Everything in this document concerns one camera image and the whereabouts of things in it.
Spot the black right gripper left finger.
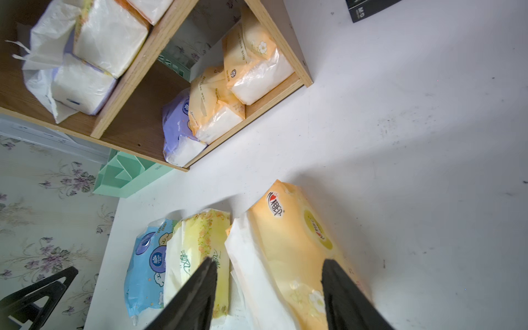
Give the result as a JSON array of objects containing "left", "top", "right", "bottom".
[{"left": 147, "top": 257, "right": 217, "bottom": 330}]

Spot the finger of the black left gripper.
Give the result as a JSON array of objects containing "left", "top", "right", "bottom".
[{"left": 1, "top": 267, "right": 78, "bottom": 326}]

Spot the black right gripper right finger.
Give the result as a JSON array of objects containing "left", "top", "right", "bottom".
[{"left": 322, "top": 259, "right": 393, "bottom": 330}]

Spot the blue tissue pack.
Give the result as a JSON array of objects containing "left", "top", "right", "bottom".
[{"left": 124, "top": 219, "right": 177, "bottom": 326}]

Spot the yellow-green tissue pack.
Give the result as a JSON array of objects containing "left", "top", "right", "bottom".
[{"left": 164, "top": 208, "right": 231, "bottom": 324}]

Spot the orange-yellow tissue pack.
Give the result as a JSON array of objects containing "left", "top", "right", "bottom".
[{"left": 225, "top": 180, "right": 371, "bottom": 329}]

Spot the white purple tissue pack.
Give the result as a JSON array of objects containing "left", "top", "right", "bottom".
[{"left": 12, "top": 1, "right": 117, "bottom": 124}]

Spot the white yellow tissue pack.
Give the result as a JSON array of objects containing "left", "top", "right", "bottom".
[{"left": 73, "top": 0, "right": 150, "bottom": 78}]

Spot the wooden three-tier shelf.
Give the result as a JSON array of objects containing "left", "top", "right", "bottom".
[{"left": 1, "top": 1, "right": 313, "bottom": 164}]

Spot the orange tissue pack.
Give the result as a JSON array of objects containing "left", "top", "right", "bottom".
[{"left": 127, "top": 0, "right": 173, "bottom": 26}]

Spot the green plastic file organizer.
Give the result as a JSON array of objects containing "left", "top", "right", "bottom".
[{"left": 93, "top": 149, "right": 173, "bottom": 198}]

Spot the black stapler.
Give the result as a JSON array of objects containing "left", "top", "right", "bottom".
[{"left": 346, "top": 0, "right": 401, "bottom": 23}]

